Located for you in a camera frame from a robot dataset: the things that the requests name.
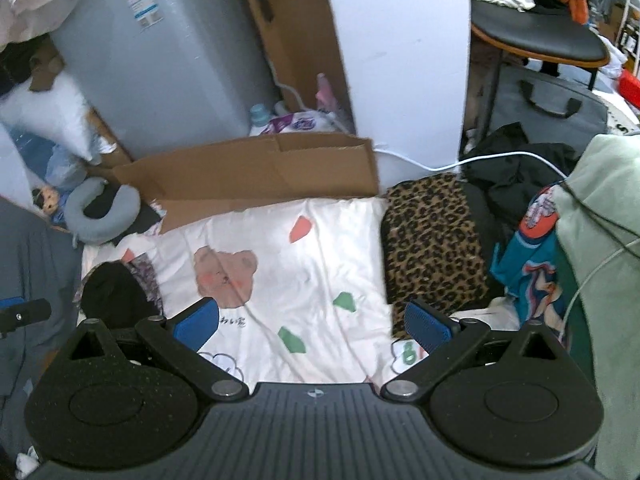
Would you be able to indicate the black folded garment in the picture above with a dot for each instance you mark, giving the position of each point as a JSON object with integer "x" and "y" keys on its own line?
{"x": 484, "y": 225}

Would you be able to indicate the teal patterned cloth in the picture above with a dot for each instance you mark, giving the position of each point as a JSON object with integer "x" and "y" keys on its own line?
{"x": 530, "y": 270}

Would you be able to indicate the leopard print skirt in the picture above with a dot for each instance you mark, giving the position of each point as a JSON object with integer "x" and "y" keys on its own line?
{"x": 430, "y": 250}

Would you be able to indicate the pink pouch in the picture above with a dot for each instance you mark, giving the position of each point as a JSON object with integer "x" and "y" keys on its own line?
{"x": 326, "y": 92}

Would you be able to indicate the brown cardboard box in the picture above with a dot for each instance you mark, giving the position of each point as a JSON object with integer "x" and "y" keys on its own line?
{"x": 250, "y": 170}

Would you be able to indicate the clear plastic bag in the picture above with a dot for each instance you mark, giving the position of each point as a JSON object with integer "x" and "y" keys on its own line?
{"x": 65, "y": 167}

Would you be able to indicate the small cardboard piece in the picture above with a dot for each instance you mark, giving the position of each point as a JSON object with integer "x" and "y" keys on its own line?
{"x": 107, "y": 135}

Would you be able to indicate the white bear print blanket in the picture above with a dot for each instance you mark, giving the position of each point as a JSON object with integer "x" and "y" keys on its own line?
{"x": 310, "y": 270}

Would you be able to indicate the grey washing machine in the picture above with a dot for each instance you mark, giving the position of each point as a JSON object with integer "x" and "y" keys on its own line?
{"x": 175, "y": 60}

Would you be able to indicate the white metal rack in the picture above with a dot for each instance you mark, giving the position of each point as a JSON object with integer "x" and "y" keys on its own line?
{"x": 631, "y": 30}

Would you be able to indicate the light green garment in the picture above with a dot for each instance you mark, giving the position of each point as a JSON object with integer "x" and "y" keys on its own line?
{"x": 610, "y": 260}

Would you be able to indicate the grey neck pillow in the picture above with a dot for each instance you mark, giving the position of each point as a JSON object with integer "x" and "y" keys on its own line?
{"x": 75, "y": 220}

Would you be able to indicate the white detergent bottle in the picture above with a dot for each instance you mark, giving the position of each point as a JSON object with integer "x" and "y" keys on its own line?
{"x": 260, "y": 117}

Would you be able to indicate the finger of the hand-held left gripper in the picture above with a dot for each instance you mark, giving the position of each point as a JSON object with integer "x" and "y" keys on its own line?
{"x": 30, "y": 311}

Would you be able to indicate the black clothes pile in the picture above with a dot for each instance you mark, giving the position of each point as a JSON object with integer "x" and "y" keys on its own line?
{"x": 520, "y": 180}

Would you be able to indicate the upright cardboard sheet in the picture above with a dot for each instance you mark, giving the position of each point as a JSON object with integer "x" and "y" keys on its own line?
{"x": 300, "y": 35}

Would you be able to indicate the white pillow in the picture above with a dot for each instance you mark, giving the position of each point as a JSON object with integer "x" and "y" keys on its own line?
{"x": 45, "y": 110}

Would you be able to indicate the grey blanket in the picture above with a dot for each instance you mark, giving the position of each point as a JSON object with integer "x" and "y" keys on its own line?
{"x": 40, "y": 270}

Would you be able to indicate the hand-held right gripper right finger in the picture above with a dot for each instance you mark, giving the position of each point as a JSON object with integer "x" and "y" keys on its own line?
{"x": 430, "y": 325}

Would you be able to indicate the small plush doll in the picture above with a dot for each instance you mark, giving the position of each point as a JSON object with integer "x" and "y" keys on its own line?
{"x": 46, "y": 202}

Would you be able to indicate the black chair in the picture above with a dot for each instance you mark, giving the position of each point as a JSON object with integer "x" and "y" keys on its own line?
{"x": 535, "y": 35}

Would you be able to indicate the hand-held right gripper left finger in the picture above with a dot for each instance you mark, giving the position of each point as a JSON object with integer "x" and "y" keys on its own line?
{"x": 197, "y": 322}

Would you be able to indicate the black garment with patterned lining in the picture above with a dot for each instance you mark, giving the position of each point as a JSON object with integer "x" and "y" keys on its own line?
{"x": 110, "y": 295}

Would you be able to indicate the black cloth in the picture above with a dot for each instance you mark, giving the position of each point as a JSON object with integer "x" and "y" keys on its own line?
{"x": 145, "y": 220}

